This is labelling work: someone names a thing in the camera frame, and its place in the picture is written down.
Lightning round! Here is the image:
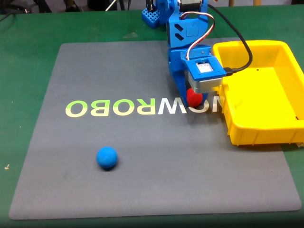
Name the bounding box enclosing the red ball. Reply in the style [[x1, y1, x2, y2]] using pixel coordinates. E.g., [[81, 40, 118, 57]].
[[186, 87, 204, 107]]

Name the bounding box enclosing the yellow plastic bin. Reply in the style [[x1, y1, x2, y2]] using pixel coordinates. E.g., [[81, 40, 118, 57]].
[[212, 40, 304, 146]]

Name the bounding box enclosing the blue ball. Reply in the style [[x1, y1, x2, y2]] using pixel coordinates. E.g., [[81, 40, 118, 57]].
[[95, 146, 119, 170]]

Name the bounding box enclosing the white rod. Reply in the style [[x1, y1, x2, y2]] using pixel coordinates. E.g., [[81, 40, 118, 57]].
[[105, 0, 119, 11]]

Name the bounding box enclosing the grey mat with lettering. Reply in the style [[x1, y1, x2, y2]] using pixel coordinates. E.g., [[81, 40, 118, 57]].
[[8, 37, 303, 220]]

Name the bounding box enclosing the green table cloth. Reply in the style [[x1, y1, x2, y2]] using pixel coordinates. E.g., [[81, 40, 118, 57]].
[[0, 6, 304, 228]]

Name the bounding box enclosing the silver camera with blue mount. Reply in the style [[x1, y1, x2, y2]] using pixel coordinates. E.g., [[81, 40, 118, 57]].
[[182, 57, 227, 95]]

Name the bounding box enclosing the white red servo wire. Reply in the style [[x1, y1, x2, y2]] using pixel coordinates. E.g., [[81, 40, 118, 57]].
[[180, 11, 216, 60]]

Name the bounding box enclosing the black camera cable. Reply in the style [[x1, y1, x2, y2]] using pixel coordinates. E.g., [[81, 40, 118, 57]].
[[206, 3, 253, 77]]

